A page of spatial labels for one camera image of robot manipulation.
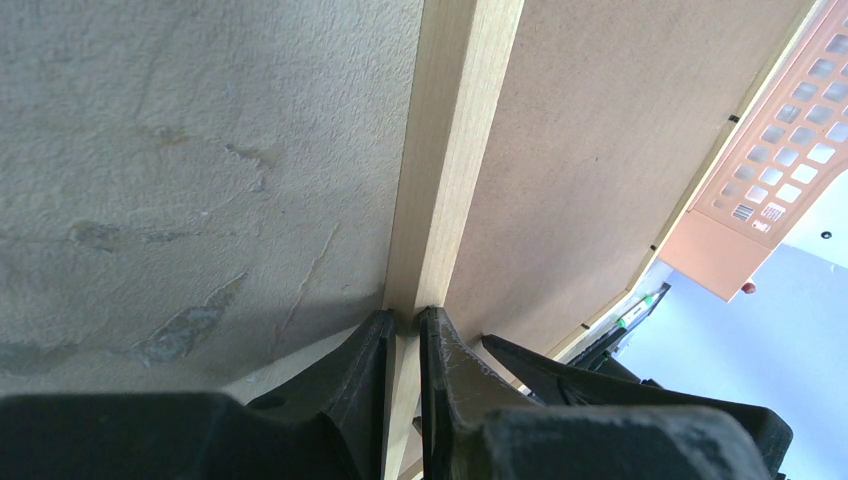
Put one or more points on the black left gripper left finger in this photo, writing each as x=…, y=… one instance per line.
x=327, y=422

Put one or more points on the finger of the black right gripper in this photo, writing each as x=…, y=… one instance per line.
x=557, y=384
x=598, y=357

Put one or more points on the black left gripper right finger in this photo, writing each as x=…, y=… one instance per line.
x=475, y=425

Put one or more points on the light wooden picture frame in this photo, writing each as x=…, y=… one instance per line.
x=463, y=55

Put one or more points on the green capped marker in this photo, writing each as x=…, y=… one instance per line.
x=641, y=310

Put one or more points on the orange plastic desk organizer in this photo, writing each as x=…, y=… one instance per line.
x=784, y=153

